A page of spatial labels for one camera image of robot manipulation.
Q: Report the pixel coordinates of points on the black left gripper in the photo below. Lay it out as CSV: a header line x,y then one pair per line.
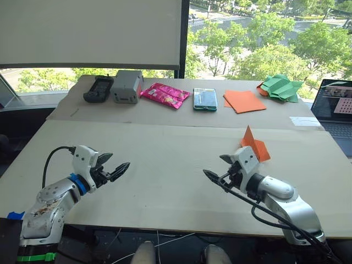
x,y
100,176

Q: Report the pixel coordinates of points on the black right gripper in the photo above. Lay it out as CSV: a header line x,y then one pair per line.
x,y
234,177

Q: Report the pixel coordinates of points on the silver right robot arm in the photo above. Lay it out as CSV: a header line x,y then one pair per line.
x,y
291,209

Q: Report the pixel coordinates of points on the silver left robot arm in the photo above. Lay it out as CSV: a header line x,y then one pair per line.
x,y
49,204

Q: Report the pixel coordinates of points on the folded orange paper sheet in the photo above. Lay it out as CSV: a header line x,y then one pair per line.
x,y
259,150

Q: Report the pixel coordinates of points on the crumpled orange paper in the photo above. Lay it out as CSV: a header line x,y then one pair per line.
x,y
261,90

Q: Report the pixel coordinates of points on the orange paper stack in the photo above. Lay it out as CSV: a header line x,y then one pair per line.
x,y
244,102

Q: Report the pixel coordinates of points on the teal flat pack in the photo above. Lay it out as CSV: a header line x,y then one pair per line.
x,y
205,99

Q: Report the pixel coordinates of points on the black handheld controller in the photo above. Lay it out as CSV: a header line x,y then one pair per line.
x,y
97,89

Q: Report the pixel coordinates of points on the grey plastic box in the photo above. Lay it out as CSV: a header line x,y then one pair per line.
x,y
126,87

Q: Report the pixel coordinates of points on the pink snack bag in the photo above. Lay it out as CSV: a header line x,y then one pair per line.
x,y
165,96

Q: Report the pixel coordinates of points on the grey rounded shape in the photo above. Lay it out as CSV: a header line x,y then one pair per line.
x,y
143,253
217,254

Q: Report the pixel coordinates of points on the white paper label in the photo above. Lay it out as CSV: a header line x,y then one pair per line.
x,y
305,121

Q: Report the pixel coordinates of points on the green folded paper pile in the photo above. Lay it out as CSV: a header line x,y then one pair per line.
x,y
281,87

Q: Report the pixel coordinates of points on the blue tape piece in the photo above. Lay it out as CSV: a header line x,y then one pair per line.
x,y
15,215

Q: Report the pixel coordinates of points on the open dark laptop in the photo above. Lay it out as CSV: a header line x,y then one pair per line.
x,y
334,107

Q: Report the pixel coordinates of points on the black box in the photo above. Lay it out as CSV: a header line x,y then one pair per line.
x,y
8,242

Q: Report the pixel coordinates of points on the white roller blind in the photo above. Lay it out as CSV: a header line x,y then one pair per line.
x,y
90,33

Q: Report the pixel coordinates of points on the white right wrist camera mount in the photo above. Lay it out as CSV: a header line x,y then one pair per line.
x,y
247,159

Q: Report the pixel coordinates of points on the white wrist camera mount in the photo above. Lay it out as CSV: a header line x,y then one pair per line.
x,y
247,159
83,160

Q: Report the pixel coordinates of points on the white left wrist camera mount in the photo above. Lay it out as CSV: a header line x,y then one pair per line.
x,y
83,160

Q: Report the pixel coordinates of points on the black window post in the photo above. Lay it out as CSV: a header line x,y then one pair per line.
x,y
184,38

